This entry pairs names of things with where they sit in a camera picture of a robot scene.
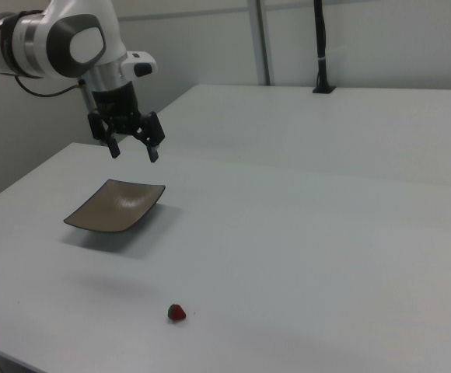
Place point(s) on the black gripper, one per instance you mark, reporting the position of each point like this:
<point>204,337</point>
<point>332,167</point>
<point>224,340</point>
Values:
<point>116,103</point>

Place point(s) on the black table clamp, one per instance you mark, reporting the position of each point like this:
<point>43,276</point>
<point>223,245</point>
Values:
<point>322,42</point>

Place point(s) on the red toy strawberry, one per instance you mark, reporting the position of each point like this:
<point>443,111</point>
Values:
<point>177,313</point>

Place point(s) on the square brown ceramic plate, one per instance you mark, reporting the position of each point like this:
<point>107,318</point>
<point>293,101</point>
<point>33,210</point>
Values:
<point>116,206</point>

